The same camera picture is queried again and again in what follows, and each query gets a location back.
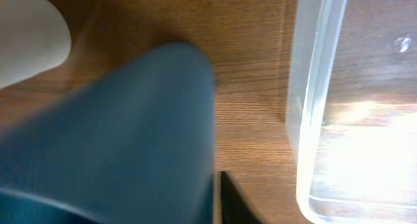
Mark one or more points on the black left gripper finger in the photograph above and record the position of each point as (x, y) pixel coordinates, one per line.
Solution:
(234, 209)

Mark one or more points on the cream cup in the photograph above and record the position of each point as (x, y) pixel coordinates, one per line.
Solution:
(34, 38)

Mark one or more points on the clear plastic storage container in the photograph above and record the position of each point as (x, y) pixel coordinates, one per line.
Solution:
(351, 110)

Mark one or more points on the blue cup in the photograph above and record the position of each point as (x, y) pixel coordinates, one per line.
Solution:
(136, 146)

